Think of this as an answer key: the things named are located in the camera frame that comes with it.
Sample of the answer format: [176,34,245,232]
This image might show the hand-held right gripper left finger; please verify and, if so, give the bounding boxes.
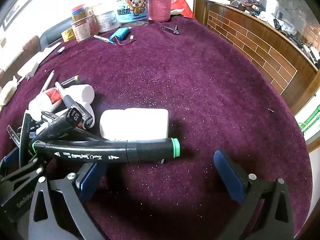
[28,162,108,240]

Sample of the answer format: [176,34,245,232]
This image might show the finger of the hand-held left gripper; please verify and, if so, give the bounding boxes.
[0,156,47,191]
[0,149,22,171]

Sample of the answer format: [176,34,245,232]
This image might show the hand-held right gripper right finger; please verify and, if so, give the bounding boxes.
[213,149,296,240]

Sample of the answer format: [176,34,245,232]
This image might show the black clip pen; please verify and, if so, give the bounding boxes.
[19,112,32,168]

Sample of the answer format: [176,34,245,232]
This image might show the black marker green cap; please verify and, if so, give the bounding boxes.
[29,138,181,164]

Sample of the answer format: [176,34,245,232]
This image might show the white bottle red label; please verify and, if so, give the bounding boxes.
[28,88,63,120]

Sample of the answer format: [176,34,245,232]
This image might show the black marker light blue cap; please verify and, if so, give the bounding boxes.
[63,94,93,129]

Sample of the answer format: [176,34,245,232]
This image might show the white pen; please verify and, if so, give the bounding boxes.
[41,70,56,93]

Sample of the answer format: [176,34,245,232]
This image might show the small white bottle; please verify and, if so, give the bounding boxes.
[64,84,95,103]

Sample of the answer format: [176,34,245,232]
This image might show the black marker gold cap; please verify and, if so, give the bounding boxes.
[60,75,80,87]

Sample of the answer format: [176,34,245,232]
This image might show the purple tablecloth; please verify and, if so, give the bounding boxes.
[0,14,313,240]

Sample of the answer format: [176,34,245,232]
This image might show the white power adapter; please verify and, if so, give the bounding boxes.
[17,54,40,80]

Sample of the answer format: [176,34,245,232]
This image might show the white papers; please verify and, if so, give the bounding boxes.
[37,42,62,58]

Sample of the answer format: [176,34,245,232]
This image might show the brown armchair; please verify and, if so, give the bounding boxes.
[20,35,41,57]

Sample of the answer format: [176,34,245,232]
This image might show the black sofa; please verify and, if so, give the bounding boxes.
[39,17,73,52]

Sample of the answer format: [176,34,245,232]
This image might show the striped pen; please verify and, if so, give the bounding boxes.
[94,34,117,45]

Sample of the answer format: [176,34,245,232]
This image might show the blue power bank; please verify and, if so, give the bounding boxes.
[109,27,130,42]

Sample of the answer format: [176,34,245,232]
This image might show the nail clipper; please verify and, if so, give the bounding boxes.
[161,25,179,35]

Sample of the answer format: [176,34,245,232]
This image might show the striped jar red lid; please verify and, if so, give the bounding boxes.
[71,4,87,22]

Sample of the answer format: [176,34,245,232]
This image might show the white plastic tub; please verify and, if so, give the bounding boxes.
[92,2,120,33]

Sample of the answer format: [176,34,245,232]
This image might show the shelf clutter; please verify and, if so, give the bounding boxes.
[231,0,320,63]

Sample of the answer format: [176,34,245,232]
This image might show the blue cartoon canister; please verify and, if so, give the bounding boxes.
[114,0,150,24]

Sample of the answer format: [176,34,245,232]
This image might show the red bag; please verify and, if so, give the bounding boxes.
[171,0,195,18]

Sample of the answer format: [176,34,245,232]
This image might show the pink knit sleeve bottle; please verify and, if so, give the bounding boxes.
[147,0,173,22]

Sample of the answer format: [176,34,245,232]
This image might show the bamboo print wall panel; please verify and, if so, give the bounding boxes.
[294,102,320,143]

